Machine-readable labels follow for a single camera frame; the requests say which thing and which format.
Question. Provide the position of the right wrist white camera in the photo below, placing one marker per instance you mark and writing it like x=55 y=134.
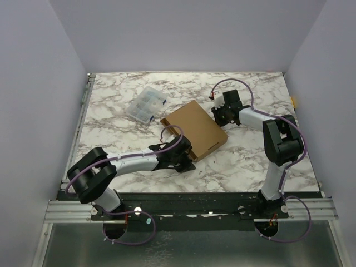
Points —
x=218 y=100

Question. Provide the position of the aluminium side rail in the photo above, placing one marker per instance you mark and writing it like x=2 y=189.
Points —
x=78 y=130

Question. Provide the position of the clear plastic screw organizer box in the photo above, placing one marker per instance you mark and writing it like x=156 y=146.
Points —
x=147 y=104

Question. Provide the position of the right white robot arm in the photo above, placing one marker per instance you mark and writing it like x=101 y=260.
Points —
x=282 y=141

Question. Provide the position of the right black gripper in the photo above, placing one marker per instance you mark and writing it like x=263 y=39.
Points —
x=222 y=113

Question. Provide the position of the yellow tape piece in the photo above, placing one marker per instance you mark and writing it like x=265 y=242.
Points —
x=293 y=102

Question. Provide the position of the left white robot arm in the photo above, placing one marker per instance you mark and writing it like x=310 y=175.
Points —
x=90 y=177

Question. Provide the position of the black metal base rail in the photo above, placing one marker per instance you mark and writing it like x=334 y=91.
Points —
x=149 y=223

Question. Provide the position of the brown cardboard box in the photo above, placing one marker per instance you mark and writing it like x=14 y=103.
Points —
x=199 y=128

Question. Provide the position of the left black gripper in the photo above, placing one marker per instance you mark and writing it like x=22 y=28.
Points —
x=186 y=166

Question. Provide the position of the aluminium front extrusion rail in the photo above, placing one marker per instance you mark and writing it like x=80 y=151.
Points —
x=65 y=212

